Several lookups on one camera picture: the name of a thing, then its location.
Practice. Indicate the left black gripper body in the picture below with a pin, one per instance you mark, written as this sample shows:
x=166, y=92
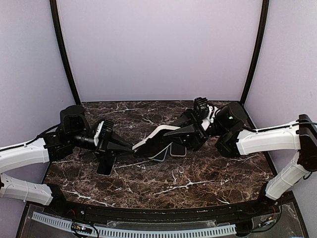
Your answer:
x=101, y=149

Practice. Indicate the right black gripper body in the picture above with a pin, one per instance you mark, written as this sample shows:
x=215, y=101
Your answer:
x=201, y=136

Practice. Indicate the white phone case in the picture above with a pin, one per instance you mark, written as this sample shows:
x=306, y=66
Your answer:
x=155, y=132

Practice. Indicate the black smartphone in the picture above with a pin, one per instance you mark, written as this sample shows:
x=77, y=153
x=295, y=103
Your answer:
x=152, y=145

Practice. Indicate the phone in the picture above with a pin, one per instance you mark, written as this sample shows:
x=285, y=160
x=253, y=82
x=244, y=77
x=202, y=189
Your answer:
x=177, y=150
x=105, y=165
x=161, y=157

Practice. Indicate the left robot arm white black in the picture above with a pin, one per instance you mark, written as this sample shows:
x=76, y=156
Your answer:
x=55, y=144

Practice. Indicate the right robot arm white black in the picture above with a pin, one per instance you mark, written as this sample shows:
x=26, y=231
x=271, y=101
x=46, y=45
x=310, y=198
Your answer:
x=234, y=140

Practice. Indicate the phone in dark case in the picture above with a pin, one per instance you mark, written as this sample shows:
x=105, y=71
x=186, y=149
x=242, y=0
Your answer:
x=105, y=165

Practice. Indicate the phone in pink case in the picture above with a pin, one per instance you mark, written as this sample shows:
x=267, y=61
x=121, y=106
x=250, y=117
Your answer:
x=177, y=150

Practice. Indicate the small green circuit board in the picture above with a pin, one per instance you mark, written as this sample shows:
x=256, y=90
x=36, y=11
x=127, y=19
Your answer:
x=80, y=229

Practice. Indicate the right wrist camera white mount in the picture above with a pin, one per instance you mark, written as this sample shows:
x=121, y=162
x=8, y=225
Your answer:
x=203, y=112

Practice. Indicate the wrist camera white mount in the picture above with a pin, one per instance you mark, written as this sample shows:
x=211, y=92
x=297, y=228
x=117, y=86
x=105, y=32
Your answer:
x=103, y=132
x=203, y=112

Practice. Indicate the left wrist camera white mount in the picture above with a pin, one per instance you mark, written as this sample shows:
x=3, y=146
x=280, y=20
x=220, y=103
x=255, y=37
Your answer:
x=103, y=132

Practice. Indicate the white slotted cable duct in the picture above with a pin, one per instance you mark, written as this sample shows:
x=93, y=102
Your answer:
x=104, y=232

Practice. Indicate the black front rail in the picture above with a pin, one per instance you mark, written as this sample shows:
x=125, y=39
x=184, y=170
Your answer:
x=239, y=212

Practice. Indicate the right black frame post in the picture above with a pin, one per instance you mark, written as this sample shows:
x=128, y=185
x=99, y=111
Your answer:
x=256, y=52

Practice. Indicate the black frame post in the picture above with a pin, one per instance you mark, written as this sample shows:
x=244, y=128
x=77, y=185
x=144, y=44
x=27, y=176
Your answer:
x=62, y=51
x=256, y=52

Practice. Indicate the left black frame post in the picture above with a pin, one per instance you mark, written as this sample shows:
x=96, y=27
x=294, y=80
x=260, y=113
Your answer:
x=62, y=51

